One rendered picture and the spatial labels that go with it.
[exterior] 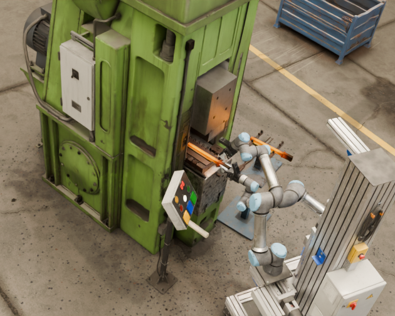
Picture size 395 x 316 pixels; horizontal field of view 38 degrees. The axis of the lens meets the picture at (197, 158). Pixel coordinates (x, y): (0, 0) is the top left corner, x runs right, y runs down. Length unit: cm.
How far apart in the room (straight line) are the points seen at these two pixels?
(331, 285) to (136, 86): 192
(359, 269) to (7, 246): 299
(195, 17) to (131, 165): 160
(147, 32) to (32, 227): 232
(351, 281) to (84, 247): 244
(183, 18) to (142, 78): 78
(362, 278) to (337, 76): 433
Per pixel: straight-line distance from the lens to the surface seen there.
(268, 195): 385
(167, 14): 359
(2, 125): 639
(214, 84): 409
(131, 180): 484
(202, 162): 459
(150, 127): 431
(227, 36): 413
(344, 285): 380
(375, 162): 342
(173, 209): 401
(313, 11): 809
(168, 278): 503
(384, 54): 859
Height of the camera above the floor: 416
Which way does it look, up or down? 43 degrees down
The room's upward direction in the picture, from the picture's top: 10 degrees clockwise
